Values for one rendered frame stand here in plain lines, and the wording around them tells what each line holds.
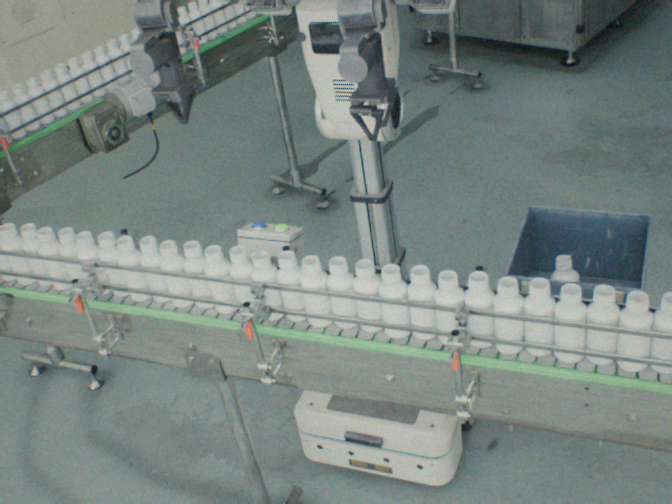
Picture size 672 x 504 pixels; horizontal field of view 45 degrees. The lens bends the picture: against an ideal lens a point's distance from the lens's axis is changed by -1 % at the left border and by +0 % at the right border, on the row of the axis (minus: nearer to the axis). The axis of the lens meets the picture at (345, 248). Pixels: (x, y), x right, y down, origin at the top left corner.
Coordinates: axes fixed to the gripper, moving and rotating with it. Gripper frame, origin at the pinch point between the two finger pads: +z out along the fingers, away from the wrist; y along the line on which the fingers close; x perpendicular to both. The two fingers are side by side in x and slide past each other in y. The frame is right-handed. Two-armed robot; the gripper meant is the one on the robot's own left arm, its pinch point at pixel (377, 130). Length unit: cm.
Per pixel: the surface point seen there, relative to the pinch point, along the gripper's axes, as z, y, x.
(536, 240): 55, 46, -23
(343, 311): 35.1, -16.1, 6.3
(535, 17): 102, 356, 32
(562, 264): 50, 30, -33
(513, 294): 25.9, -15.2, -29.9
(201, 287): 34, -16, 41
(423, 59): 132, 361, 108
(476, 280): 26.0, -11.9, -21.9
